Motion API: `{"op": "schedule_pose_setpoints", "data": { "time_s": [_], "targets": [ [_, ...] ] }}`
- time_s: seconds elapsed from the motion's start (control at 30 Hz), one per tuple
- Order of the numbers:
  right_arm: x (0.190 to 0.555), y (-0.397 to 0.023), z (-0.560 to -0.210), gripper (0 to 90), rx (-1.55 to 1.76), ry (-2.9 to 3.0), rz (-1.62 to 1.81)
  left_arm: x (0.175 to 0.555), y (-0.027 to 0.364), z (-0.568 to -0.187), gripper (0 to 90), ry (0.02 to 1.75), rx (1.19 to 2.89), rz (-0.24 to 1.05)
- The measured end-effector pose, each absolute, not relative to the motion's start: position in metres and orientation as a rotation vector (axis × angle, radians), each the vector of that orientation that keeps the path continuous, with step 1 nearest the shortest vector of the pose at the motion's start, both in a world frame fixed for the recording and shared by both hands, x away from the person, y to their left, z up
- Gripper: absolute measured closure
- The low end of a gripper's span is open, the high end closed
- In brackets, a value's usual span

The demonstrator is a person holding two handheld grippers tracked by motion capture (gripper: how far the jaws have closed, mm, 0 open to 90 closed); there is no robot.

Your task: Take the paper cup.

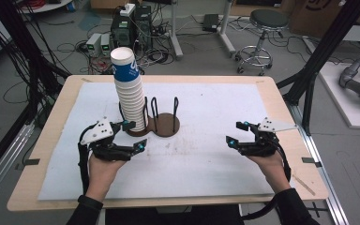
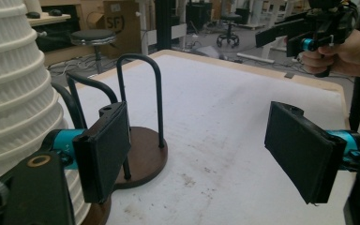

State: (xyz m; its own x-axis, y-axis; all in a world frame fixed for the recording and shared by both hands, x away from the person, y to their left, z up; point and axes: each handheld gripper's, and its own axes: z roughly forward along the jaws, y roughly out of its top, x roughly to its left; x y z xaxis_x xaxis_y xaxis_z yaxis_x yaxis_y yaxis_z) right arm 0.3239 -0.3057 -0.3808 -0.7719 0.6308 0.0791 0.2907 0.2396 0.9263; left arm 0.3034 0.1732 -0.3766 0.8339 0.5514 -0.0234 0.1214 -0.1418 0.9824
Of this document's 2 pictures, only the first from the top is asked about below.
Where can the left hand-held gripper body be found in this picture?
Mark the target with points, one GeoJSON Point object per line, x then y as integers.
{"type": "Point", "coordinates": [98, 132]}

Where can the black box on floor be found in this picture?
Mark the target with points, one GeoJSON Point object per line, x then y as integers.
{"type": "Point", "coordinates": [210, 22]}

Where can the blue banded paper cup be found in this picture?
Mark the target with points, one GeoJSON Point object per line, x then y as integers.
{"type": "Point", "coordinates": [125, 67]}

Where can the grey power supply unit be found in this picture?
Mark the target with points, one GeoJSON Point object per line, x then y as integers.
{"type": "Point", "coordinates": [105, 43]}
{"type": "Point", "coordinates": [93, 43]}

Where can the white platform board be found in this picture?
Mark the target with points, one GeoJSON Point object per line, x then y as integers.
{"type": "Point", "coordinates": [340, 103]}

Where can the stack of white paper cups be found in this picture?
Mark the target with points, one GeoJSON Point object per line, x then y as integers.
{"type": "Point", "coordinates": [132, 103]}

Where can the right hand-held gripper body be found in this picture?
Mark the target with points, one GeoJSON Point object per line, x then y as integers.
{"type": "Point", "coordinates": [267, 140]}

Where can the person's right hand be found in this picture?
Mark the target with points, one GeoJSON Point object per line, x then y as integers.
{"type": "Point", "coordinates": [272, 170]}

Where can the aluminium rail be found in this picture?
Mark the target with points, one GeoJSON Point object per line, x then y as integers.
{"type": "Point", "coordinates": [3, 165]}
{"type": "Point", "coordinates": [322, 175]}

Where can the black tape piece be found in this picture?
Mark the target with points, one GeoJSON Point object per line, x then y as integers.
{"type": "Point", "coordinates": [31, 162]}
{"type": "Point", "coordinates": [311, 161]}

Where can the white power strip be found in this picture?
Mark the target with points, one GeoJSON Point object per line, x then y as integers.
{"type": "Point", "coordinates": [127, 9]}

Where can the white table mat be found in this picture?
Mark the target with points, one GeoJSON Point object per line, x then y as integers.
{"type": "Point", "coordinates": [200, 162]}

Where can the person's left hand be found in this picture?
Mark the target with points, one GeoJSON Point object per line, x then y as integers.
{"type": "Point", "coordinates": [101, 175]}

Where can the black round stool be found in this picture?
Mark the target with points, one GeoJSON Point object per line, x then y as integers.
{"type": "Point", "coordinates": [268, 18]}

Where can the black computer tower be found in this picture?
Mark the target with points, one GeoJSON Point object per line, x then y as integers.
{"type": "Point", "coordinates": [143, 25]}
{"type": "Point", "coordinates": [122, 31]}

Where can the white desk leg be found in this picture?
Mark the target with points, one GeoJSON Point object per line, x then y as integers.
{"type": "Point", "coordinates": [175, 31]}
{"type": "Point", "coordinates": [226, 31]}

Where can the black frame post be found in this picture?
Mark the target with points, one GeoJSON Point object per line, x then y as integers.
{"type": "Point", "coordinates": [322, 53]}
{"type": "Point", "coordinates": [18, 40]}

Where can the brown cardboard box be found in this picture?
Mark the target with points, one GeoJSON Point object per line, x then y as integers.
{"type": "Point", "coordinates": [318, 15]}

